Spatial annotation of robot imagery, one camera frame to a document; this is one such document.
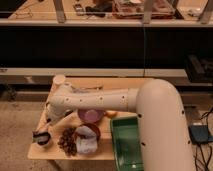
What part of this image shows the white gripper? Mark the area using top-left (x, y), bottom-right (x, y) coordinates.
top-left (32, 113), bottom-right (66, 145)

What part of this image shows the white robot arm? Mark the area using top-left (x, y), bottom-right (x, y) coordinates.
top-left (45, 79), bottom-right (195, 171)

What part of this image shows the metal cup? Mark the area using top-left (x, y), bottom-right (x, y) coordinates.
top-left (37, 134), bottom-right (53, 148)

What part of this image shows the wooden side table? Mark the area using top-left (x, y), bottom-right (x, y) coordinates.
top-left (28, 78), bottom-right (150, 161)

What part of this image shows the pink plastic bowl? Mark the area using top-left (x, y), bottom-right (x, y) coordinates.
top-left (77, 110), bottom-right (104, 123)

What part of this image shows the dark red bowl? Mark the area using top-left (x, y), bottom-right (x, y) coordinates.
top-left (76, 124), bottom-right (101, 140)

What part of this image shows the green plastic tray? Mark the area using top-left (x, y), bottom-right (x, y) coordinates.
top-left (110, 117), bottom-right (144, 171)

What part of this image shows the cluttered tray on shelf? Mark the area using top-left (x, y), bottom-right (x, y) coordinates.
top-left (112, 0), bottom-right (175, 19)

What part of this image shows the black box on floor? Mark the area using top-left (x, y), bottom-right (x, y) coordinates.
top-left (188, 125), bottom-right (213, 144)

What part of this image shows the black cable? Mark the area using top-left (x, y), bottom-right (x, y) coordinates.
top-left (193, 106), bottom-right (213, 171)

